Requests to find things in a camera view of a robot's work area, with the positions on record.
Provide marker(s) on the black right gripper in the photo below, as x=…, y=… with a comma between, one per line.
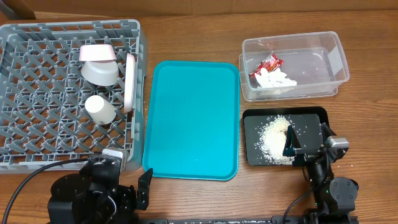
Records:
x=310, y=154

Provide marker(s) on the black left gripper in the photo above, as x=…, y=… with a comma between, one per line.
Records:
x=143, y=191

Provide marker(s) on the pile of white rice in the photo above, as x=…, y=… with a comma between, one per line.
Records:
x=271, y=136

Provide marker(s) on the white napkin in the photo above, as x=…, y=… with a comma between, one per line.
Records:
x=276, y=78

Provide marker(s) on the red snack wrapper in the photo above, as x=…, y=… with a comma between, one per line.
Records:
x=270, y=63

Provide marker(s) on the white plastic cup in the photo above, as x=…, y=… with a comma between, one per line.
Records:
x=100, y=110

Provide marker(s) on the large white round plate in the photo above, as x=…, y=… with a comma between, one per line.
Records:
x=129, y=83

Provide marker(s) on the grey-green bowl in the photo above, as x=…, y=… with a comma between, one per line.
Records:
x=100, y=73

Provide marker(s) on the small pink-white bowl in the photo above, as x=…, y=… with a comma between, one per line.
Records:
x=96, y=53

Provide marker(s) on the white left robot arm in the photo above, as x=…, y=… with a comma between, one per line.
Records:
x=94, y=194

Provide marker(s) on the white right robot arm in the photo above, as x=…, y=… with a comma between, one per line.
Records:
x=334, y=196

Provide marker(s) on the black waste tray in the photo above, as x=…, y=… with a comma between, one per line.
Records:
x=314, y=117

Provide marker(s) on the clear plastic waste bin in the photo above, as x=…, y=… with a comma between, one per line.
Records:
x=316, y=61

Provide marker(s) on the grey dishwasher rack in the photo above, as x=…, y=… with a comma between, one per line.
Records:
x=43, y=94

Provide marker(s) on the teal plastic tray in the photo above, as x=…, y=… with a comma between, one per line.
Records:
x=193, y=122

